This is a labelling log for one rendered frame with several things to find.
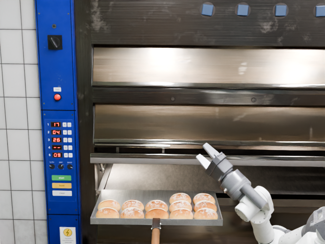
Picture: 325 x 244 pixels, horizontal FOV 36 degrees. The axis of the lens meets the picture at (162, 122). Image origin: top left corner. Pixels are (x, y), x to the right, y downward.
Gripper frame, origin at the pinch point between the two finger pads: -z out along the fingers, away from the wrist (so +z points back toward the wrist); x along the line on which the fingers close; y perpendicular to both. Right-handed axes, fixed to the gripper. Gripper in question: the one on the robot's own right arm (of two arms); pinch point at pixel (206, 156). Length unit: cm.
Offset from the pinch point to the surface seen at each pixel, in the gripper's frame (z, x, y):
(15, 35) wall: -98, -23, 11
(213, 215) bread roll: 14.1, -37.0, -5.6
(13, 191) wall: -59, -77, 41
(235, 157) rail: 3.5, -27.0, -27.6
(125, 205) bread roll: -15, -50, 15
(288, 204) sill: 33, -50, -46
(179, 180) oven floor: -12, -73, -26
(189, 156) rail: -10.6, -31.4, -14.2
